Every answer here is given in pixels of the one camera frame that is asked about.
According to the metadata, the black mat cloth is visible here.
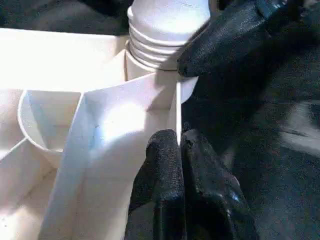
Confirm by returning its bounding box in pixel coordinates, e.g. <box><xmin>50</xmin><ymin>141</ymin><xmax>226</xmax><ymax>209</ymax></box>
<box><xmin>0</xmin><ymin>0</ymin><xmax>320</xmax><ymax>240</ymax></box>

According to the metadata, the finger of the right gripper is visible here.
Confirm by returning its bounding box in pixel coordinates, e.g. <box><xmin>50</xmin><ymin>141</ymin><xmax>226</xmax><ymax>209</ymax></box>
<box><xmin>177</xmin><ymin>4</ymin><xmax>271</xmax><ymax>77</ymax></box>

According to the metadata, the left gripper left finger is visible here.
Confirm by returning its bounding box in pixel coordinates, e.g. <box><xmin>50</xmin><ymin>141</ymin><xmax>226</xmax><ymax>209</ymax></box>
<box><xmin>127</xmin><ymin>128</ymin><xmax>186</xmax><ymax>240</ymax></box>

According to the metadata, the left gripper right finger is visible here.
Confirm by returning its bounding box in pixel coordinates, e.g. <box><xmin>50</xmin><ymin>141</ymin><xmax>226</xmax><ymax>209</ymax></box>
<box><xmin>181</xmin><ymin>128</ymin><xmax>261</xmax><ymax>240</ymax></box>

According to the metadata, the white plastic table top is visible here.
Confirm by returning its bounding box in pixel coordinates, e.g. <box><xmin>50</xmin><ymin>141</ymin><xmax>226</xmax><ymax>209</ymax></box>
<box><xmin>0</xmin><ymin>27</ymin><xmax>201</xmax><ymax>240</ymax></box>

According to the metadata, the white plastic table leg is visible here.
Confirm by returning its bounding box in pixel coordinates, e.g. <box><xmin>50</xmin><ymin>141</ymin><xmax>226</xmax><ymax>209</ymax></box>
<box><xmin>126</xmin><ymin>0</ymin><xmax>212</xmax><ymax>72</ymax></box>

